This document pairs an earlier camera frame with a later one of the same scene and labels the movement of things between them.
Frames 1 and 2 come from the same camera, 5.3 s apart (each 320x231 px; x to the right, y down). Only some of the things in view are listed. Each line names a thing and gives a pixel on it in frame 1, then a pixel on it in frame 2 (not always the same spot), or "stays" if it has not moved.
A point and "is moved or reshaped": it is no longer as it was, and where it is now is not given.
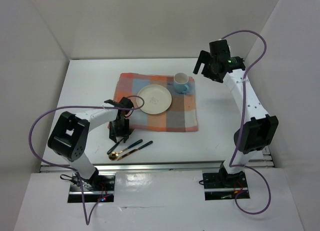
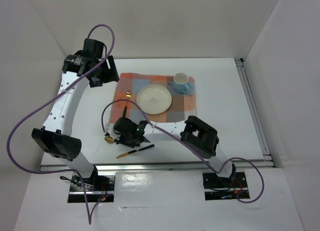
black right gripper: [205, 57] → [120, 140]
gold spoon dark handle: [113, 155] → [109, 139]
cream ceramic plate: [157, 99] stays
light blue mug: [180, 80] stays
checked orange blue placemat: [181, 116] stays
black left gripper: [123, 132] → [110, 74]
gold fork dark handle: [114, 147] is moved or reshaped
